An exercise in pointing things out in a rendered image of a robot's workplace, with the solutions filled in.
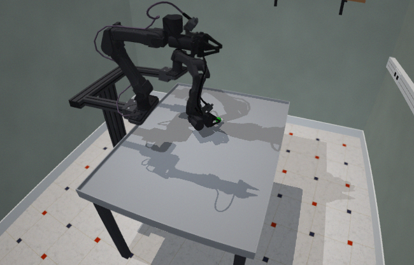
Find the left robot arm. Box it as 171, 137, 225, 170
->
166, 50, 210, 131

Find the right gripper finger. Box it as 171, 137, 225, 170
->
198, 39, 220, 57
204, 34, 222, 51

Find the grey table edge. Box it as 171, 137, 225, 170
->
76, 83, 290, 255

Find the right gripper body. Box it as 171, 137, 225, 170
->
180, 18, 205, 57

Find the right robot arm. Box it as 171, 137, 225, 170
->
101, 14, 183, 122

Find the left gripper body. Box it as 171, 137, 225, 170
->
200, 104, 213, 127

